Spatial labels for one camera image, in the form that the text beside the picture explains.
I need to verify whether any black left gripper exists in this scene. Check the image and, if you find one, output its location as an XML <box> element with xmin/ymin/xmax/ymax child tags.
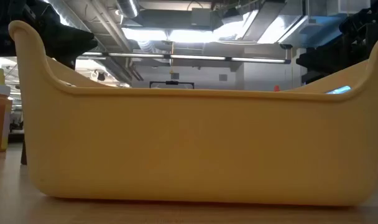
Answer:
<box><xmin>45</xmin><ymin>21</ymin><xmax>98</xmax><ymax>70</ymax></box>

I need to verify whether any long ceiling light bar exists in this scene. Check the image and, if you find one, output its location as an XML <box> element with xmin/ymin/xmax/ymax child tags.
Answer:
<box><xmin>78</xmin><ymin>51</ymin><xmax>292</xmax><ymax>65</ymax></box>

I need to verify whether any yellow plastic bin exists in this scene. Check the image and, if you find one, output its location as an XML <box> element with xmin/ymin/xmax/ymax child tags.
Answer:
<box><xmin>7</xmin><ymin>20</ymin><xmax>378</xmax><ymax>207</ymax></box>

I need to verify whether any silver ventilation duct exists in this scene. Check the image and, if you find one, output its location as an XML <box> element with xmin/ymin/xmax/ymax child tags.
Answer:
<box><xmin>116</xmin><ymin>0</ymin><xmax>140</xmax><ymax>19</ymax></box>

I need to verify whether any black frame bracket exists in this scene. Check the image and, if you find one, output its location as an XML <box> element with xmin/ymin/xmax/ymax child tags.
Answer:
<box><xmin>149</xmin><ymin>80</ymin><xmax>195</xmax><ymax>90</ymax></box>

